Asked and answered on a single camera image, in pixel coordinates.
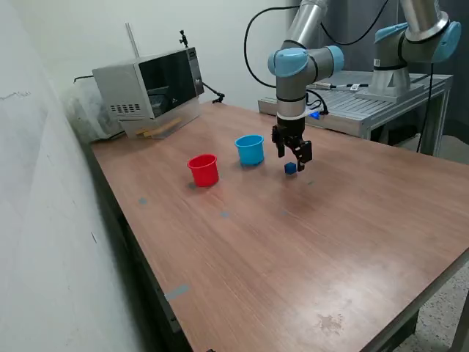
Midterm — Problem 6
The black hanging cable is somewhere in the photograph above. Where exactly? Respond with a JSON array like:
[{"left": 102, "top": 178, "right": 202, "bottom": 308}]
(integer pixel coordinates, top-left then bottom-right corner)
[{"left": 415, "top": 62, "right": 435, "bottom": 153}]

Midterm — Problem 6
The silver microwave oven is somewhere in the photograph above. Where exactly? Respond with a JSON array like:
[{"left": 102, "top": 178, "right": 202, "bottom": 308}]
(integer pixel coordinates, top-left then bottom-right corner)
[{"left": 91, "top": 46, "right": 205, "bottom": 122}]

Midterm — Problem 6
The white thin rod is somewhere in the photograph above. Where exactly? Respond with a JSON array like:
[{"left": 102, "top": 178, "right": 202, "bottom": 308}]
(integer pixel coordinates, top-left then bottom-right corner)
[{"left": 125, "top": 22, "right": 141, "bottom": 59}]

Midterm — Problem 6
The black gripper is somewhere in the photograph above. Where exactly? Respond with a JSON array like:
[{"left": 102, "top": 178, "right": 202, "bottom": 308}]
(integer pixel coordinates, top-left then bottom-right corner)
[{"left": 271, "top": 116, "right": 314, "bottom": 173}]

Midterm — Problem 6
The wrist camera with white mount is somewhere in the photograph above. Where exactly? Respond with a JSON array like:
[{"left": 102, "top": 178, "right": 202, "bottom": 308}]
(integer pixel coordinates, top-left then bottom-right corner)
[{"left": 277, "top": 105, "right": 330, "bottom": 122}]

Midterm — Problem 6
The clear plastic bag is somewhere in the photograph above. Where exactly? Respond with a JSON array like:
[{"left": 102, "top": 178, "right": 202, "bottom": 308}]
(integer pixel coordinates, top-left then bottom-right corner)
[{"left": 60, "top": 78, "right": 126, "bottom": 144}]

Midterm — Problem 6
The long blue tape strip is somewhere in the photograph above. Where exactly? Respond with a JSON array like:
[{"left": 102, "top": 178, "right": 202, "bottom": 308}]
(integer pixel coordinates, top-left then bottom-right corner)
[{"left": 163, "top": 284, "right": 190, "bottom": 302}]

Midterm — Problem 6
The blue plastic cup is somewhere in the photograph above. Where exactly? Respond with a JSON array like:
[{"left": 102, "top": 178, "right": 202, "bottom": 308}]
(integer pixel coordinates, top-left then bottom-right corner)
[{"left": 234, "top": 134, "right": 265, "bottom": 166}]

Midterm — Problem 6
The grey metal table bracket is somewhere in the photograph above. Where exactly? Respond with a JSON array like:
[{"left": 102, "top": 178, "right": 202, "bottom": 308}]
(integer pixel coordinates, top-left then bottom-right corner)
[{"left": 160, "top": 293, "right": 182, "bottom": 333}]

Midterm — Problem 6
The aluminium profile robot stand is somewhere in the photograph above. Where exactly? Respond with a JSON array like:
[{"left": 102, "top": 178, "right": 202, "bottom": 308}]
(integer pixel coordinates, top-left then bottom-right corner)
[{"left": 258, "top": 70, "right": 454, "bottom": 155}]

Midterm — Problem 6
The aluminium base mounting plate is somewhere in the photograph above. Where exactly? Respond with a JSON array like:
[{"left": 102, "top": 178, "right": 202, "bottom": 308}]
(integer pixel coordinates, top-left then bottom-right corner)
[{"left": 355, "top": 86, "right": 421, "bottom": 104}]

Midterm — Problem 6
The white cable with tag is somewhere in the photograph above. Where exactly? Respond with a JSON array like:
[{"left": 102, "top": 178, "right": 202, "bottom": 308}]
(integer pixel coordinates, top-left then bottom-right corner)
[{"left": 334, "top": 82, "right": 370, "bottom": 92}]

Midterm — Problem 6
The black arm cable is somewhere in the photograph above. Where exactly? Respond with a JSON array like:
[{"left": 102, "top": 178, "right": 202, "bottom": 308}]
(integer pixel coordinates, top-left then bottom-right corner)
[{"left": 243, "top": 0, "right": 390, "bottom": 115}]

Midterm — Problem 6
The red plastic cup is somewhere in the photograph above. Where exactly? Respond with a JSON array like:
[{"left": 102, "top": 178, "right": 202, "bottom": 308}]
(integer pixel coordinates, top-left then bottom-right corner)
[{"left": 186, "top": 153, "right": 220, "bottom": 188}]

